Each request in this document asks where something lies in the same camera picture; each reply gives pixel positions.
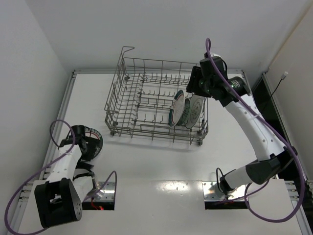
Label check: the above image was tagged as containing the grey wire dish rack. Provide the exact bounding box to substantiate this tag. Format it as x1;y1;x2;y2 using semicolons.
104;46;208;146

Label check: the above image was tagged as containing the large white plate blue rim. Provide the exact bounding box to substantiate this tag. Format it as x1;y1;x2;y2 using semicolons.
185;94;203;129

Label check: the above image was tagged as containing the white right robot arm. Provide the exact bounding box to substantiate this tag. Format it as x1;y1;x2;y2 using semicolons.
186;54;297;194

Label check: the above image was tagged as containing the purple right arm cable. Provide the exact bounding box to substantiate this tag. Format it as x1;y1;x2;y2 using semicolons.
205;38;306;223

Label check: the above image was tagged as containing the metal base plate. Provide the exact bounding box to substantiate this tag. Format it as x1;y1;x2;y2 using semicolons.
202;181;246;202
84;181;116;203

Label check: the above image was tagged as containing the black hanging wall cable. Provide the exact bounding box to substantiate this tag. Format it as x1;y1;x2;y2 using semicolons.
259;71;289;113

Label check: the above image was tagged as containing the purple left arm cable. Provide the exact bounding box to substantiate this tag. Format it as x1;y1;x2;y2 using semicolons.
4;119;117;235

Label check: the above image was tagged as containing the small teal patterned plate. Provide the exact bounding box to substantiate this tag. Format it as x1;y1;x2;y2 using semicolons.
177;98;190;126

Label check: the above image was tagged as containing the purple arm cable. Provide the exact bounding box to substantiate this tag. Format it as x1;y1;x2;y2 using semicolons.
4;119;117;235
205;38;306;223

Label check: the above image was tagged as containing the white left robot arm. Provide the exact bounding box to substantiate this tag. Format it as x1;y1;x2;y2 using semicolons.
34;125;103;229

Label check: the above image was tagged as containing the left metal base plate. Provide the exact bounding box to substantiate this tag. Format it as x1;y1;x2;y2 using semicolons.
84;181;116;203

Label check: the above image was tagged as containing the white plate green red rim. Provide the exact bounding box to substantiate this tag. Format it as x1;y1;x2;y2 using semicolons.
168;90;185;127

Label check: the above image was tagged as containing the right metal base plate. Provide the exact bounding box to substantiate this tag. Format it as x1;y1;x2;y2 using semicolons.
202;181;246;202

